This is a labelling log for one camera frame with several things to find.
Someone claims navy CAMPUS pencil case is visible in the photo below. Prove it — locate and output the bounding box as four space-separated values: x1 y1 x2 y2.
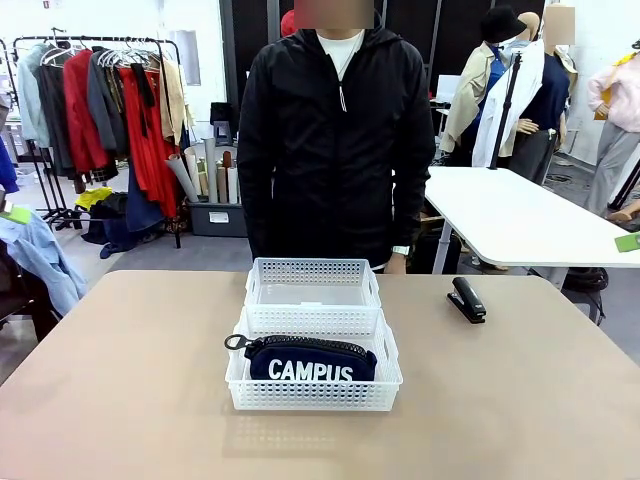
223 333 380 384

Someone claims person's left forearm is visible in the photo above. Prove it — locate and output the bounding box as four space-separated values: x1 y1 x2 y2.
394 169 437 251

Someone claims person's right forearm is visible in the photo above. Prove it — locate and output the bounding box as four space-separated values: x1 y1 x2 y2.
237 164 276 260

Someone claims black stapler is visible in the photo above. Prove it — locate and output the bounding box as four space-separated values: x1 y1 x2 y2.
446 277 488 326

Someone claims small white perforated basket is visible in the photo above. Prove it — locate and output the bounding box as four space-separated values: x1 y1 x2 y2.
243 257 384 309

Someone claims white table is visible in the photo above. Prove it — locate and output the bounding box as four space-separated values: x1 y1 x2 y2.
424 165 640 275

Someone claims person in black jacket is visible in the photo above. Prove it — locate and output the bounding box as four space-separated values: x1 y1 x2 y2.
237 9 437 275

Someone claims large white perforated basket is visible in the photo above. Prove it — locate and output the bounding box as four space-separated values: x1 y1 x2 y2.
224 303 404 412

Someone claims mannequin with beige coat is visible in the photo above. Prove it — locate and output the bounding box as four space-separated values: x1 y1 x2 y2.
439 29 516 169

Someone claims white monitor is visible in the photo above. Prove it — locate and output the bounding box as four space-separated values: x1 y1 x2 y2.
436 74 464 104

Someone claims black bag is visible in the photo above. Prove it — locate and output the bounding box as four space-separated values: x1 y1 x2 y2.
559 267 609 294

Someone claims grey storage bin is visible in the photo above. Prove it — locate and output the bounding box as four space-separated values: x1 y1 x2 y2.
187 196 249 239

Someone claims black tripod pole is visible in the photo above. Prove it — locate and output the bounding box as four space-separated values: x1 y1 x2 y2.
488 49 524 171

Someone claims tall grey cardboard tube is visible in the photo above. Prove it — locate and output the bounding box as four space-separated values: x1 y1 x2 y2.
202 137 220 204

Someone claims mannequin with white coat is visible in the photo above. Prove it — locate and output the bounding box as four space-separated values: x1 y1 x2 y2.
472 4 580 186

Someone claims cream paper roll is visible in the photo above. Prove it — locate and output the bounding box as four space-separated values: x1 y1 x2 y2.
183 146 202 197

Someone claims green flat item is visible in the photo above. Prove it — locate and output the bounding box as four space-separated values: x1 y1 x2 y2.
613 231 640 254

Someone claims grey paper roll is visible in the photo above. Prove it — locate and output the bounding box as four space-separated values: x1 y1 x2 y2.
165 153 200 204

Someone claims mannequin with pink sweater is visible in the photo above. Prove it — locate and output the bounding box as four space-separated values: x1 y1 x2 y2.
585 49 640 219

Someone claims black bucket hat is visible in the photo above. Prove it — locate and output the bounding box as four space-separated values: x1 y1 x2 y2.
480 4 528 45

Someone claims dark blue denim garment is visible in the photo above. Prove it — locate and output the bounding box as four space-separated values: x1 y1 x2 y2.
124 167 167 234

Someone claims red dress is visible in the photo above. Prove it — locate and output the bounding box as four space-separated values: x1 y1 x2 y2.
118 64 182 219

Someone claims beige garment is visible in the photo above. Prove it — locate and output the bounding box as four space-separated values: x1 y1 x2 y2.
158 57 190 147

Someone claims white hanging panel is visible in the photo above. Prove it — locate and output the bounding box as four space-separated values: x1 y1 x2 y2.
159 28 202 87

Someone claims black scarf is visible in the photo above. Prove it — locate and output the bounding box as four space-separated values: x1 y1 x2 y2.
130 62 157 139

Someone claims yellow cloth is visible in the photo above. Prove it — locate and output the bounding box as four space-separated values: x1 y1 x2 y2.
74 186 114 212

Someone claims black clothes rack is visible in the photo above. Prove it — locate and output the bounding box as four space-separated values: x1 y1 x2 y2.
12 33 184 250

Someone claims grey blazer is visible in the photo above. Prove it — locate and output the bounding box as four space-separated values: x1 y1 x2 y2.
87 49 129 157

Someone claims light blue shirt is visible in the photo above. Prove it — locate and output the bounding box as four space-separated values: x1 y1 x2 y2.
0 207 89 317

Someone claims red jacket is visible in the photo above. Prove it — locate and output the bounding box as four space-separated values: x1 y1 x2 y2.
62 48 112 172

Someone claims dark grey garment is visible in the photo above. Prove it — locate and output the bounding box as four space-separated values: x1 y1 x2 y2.
34 62 76 176

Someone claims green tag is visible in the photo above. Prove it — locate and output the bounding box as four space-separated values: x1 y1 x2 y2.
0 205 32 227

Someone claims bright blue garment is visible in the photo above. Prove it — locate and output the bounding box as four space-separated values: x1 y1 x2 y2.
0 137 20 194

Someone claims light grey-blue jacket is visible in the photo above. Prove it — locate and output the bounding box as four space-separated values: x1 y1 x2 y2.
16 43 51 149

